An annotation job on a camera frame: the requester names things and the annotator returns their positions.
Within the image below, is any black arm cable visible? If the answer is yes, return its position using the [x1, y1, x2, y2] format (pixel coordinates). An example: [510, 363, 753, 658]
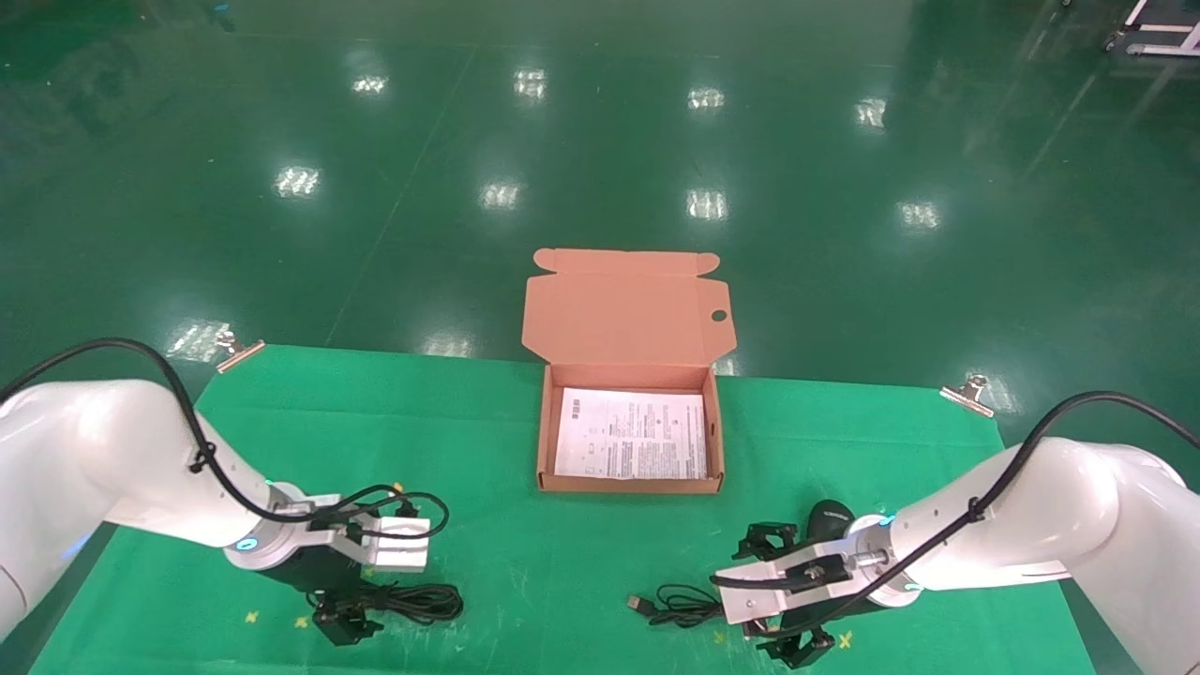
[0, 337, 451, 543]
[711, 390, 1200, 638]

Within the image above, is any green table mat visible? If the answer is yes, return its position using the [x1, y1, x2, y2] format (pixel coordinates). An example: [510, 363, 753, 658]
[28, 343, 1100, 675]

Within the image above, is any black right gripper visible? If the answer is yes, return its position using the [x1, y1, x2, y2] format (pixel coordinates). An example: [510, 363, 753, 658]
[732, 521, 890, 669]

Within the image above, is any metal table clamp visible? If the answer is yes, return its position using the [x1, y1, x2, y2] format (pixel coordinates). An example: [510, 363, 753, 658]
[939, 374, 996, 419]
[215, 327, 267, 375]

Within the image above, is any black wired computer mouse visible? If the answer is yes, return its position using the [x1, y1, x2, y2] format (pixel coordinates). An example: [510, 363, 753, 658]
[626, 500, 857, 628]

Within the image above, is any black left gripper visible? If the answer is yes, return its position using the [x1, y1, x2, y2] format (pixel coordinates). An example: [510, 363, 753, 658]
[267, 511, 383, 647]

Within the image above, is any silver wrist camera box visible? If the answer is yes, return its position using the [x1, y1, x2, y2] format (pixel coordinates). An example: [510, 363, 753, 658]
[274, 494, 432, 575]
[714, 553, 892, 627]

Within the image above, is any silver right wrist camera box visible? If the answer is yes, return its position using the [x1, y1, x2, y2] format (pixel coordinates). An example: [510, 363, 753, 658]
[714, 553, 892, 627]

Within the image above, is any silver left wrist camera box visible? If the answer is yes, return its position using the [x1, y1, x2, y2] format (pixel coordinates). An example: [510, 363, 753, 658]
[274, 494, 432, 575]

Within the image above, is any white printed instruction sheet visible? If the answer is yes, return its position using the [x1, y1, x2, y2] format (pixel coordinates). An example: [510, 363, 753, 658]
[553, 387, 709, 481]

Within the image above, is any open orange cardboard box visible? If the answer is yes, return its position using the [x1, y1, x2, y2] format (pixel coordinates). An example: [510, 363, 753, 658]
[521, 247, 738, 495]

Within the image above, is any white metal cart frame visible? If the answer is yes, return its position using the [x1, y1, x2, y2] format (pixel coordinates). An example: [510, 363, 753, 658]
[1103, 0, 1200, 58]

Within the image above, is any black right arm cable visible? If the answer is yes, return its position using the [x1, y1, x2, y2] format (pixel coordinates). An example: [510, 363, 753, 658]
[711, 390, 1200, 638]

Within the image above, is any black data cable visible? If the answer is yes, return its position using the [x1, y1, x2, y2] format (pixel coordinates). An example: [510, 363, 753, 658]
[314, 583, 465, 627]

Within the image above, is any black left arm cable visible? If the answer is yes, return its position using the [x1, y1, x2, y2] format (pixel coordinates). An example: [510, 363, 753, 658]
[0, 337, 451, 543]

